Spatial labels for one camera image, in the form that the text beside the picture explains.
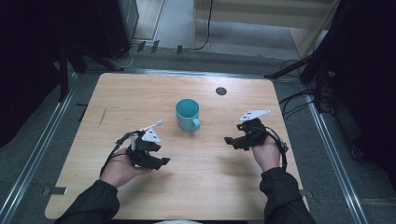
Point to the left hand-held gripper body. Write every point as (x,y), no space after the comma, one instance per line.
(143,154)

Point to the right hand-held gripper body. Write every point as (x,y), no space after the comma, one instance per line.
(253,134)

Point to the pink toothbrush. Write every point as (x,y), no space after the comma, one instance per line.
(153,125)

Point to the teal cup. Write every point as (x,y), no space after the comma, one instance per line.
(187,115)

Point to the person's right hand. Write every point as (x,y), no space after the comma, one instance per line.
(268,155)

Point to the person's left hand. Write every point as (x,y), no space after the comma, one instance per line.
(120,170)

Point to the round black table grommet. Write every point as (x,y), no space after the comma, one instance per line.
(221,91)

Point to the black metal stand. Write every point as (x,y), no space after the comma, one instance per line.
(311,67)
(63,74)

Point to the light wooden cabinet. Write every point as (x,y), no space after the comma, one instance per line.
(264,18)

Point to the black curtain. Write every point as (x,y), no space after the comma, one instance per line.
(28,62)
(367,77)

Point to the dark cabinet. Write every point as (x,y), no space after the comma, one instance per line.
(120,25)

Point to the long metal floor rail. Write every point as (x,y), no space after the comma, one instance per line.
(336,161)
(34,149)

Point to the grey metal table bracket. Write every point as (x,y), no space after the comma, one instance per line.
(56,190)

